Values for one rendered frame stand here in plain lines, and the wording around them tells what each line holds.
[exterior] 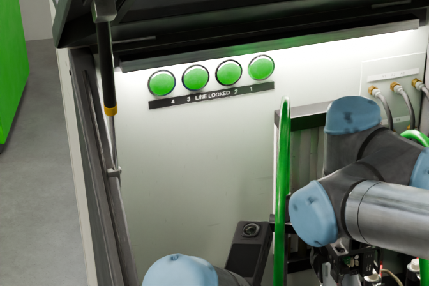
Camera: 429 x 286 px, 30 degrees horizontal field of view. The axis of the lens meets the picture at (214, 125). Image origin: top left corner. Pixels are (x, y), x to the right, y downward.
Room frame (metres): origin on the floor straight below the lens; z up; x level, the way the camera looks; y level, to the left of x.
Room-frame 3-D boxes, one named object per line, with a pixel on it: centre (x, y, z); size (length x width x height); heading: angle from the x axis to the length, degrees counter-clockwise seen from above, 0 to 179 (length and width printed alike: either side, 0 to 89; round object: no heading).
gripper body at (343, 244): (0.96, -0.19, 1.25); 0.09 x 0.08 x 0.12; 16
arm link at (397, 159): (0.88, -0.24, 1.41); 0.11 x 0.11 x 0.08; 36
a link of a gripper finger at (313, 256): (0.98, -0.17, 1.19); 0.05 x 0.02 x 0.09; 106
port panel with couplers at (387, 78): (1.34, -0.34, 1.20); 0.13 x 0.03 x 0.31; 106
